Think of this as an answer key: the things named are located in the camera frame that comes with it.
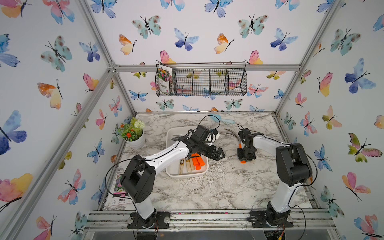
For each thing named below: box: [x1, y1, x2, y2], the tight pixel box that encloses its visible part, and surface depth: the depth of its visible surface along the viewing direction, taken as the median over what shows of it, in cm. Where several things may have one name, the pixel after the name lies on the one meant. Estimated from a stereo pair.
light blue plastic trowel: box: [209, 114, 236, 124], surface depth 117 cm
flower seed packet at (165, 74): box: [157, 64, 173, 94], surface depth 91 cm
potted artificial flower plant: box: [118, 116, 146, 148], surface depth 93 cm
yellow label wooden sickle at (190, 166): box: [187, 158, 196, 172], surface depth 93 cm
